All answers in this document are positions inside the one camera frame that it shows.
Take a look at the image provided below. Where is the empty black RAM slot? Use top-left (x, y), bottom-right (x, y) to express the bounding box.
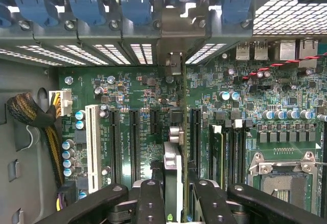
top-left (224, 119), bottom-right (246, 191)

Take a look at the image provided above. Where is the long black expansion slot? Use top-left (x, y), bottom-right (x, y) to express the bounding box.
top-left (129, 108), bottom-right (141, 182)
top-left (190, 107), bottom-right (202, 171)
top-left (109, 108), bottom-right (121, 184)

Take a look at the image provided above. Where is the white PCI expansion slot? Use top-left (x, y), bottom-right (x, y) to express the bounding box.
top-left (84, 104), bottom-right (103, 194)

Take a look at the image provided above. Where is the short black expansion slot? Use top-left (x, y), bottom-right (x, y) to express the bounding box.
top-left (149, 108), bottom-right (161, 136)

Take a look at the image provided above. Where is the metal CPU socket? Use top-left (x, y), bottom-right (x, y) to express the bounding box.
top-left (248, 150), bottom-right (327, 211)

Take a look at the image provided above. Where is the green motherboard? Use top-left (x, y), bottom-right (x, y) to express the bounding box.
top-left (58, 39), bottom-right (327, 224)

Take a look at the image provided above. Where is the white power connector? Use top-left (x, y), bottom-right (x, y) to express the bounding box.
top-left (48, 89), bottom-right (74, 119)

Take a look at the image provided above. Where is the gray PC case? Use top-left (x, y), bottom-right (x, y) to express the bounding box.
top-left (0, 0), bottom-right (327, 224)

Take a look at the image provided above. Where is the silver USB port block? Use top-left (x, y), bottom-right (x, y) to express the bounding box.
top-left (235, 41), bottom-right (269, 61)

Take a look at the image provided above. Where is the silver ethernet port block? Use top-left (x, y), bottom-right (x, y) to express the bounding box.
top-left (279, 38), bottom-right (319, 68)

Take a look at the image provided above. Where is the purple yellow wire bundle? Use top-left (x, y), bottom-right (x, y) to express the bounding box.
top-left (55, 192), bottom-right (67, 212)

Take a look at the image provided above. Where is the braided black yellow power cable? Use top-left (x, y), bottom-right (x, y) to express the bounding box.
top-left (6, 92), bottom-right (65, 188)

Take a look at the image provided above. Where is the red black twisted wire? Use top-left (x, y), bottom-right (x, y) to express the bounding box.
top-left (242, 54), bottom-right (327, 80)

